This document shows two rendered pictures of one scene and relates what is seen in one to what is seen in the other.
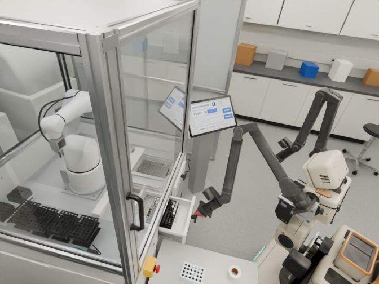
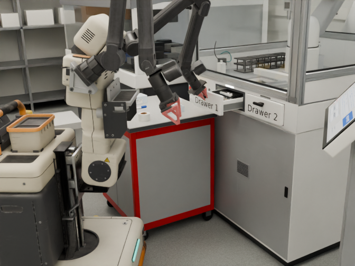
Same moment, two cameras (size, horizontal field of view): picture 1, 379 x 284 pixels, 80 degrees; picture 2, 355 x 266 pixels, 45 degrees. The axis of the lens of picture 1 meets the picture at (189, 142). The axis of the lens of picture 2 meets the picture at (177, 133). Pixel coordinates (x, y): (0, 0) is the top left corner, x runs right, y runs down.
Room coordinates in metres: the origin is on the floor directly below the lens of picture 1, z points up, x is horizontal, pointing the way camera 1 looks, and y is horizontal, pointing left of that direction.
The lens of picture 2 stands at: (2.62, -1.64, 1.48)
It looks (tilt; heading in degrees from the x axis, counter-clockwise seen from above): 19 degrees down; 142
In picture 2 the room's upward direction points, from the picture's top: 1 degrees counter-clockwise
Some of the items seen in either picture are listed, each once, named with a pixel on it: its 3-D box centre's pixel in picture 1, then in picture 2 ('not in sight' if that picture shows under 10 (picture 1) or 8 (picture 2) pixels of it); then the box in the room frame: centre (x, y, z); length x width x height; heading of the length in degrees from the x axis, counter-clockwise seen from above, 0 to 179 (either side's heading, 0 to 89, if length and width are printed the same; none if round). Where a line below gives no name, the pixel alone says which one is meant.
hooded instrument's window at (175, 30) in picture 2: not in sight; (151, 29); (-0.77, 0.70, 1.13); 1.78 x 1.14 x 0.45; 171
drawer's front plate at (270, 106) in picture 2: (179, 178); (263, 108); (1.18, 0.04, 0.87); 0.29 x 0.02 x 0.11; 171
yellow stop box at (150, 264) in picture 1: (150, 267); not in sight; (0.54, 0.13, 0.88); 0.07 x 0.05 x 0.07; 171
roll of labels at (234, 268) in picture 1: (234, 273); (143, 116); (0.60, -0.32, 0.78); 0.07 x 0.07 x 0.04
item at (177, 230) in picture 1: (157, 212); (237, 97); (0.88, 0.16, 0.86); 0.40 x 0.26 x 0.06; 81
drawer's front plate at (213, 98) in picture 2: (189, 218); (207, 100); (0.85, -0.05, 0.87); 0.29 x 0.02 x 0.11; 171
